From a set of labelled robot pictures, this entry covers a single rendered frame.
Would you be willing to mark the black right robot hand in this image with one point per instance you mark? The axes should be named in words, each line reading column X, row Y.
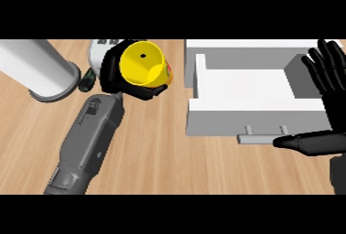
column 331, row 91

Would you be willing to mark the white cabinet body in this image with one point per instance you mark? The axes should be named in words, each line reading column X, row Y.
column 252, row 55

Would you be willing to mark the white appliance with dark marks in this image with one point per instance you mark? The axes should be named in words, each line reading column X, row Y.
column 99, row 53

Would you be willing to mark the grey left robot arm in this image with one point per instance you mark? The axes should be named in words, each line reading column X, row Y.
column 87, row 143

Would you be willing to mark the white cylinder with grey rim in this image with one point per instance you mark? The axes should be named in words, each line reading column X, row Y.
column 36, row 68

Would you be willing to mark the dark green bottle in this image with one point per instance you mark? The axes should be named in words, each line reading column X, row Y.
column 86, row 79

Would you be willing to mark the yellow cup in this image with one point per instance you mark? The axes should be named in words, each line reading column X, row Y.
column 144, row 64

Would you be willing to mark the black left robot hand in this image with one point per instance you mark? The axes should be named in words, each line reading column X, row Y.
column 110, row 76

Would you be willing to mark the white open drawer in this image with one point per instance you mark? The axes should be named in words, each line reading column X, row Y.
column 256, row 100

